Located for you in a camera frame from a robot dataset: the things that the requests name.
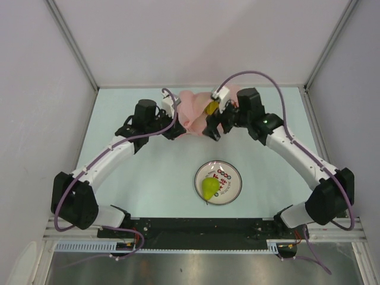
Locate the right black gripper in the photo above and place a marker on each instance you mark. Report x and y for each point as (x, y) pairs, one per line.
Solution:
(214, 120)

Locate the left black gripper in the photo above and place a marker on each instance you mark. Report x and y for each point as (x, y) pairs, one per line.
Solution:
(174, 131)

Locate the pink plastic bag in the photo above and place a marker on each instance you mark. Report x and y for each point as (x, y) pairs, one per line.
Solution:
(191, 113)

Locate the white printed plate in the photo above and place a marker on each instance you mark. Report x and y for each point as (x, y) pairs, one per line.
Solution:
(228, 176)

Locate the green fake pear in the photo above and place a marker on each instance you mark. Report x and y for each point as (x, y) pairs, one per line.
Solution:
(209, 186)

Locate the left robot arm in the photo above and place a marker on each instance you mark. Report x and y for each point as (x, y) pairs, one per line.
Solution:
(73, 197)

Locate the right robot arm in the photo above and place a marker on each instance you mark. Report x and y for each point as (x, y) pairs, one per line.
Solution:
(332, 188)

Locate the yellow fake banana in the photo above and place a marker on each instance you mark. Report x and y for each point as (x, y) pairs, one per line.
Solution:
(211, 108)

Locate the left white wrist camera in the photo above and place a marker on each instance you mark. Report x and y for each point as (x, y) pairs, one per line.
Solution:
(169, 102)

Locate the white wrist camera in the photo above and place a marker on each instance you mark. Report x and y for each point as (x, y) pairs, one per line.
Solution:
(222, 97)
(169, 102)

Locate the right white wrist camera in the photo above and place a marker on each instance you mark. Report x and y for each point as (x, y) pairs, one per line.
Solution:
(222, 97)

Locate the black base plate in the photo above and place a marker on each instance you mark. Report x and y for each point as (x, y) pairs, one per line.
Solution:
(221, 234)

